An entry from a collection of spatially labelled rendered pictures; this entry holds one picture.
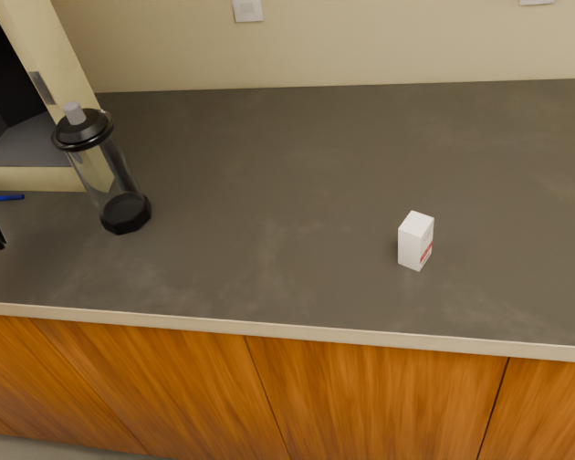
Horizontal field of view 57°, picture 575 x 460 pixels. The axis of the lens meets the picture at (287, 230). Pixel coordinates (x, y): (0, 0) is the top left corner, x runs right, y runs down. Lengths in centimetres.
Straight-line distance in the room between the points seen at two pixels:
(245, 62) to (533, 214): 79
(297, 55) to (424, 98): 33
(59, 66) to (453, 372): 91
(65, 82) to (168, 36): 40
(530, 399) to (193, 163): 82
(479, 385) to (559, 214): 33
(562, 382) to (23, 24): 109
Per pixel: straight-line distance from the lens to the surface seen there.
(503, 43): 134
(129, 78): 156
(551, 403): 109
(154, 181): 118
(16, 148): 133
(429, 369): 98
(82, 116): 98
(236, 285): 92
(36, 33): 107
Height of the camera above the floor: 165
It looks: 46 degrees down
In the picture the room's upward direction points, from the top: 12 degrees counter-clockwise
